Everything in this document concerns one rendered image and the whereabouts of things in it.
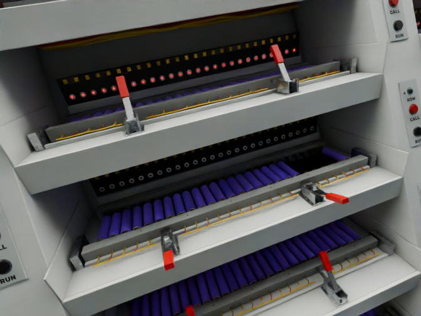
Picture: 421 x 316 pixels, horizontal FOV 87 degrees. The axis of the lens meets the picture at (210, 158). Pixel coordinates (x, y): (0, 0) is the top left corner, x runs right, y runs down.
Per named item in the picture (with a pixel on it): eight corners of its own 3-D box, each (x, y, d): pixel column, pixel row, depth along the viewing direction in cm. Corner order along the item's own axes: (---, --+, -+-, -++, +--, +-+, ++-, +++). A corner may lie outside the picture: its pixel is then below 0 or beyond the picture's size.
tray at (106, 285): (399, 195, 44) (409, 152, 39) (75, 321, 33) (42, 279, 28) (324, 157, 61) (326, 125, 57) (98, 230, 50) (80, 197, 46)
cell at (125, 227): (133, 214, 45) (132, 236, 40) (124, 217, 45) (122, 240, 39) (130, 207, 45) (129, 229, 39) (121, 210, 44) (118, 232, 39)
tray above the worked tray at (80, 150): (379, 98, 42) (393, 12, 36) (31, 195, 31) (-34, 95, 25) (307, 87, 60) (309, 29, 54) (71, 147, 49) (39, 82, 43)
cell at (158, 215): (163, 205, 47) (166, 225, 41) (154, 208, 46) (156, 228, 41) (160, 198, 46) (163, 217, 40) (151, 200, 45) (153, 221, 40)
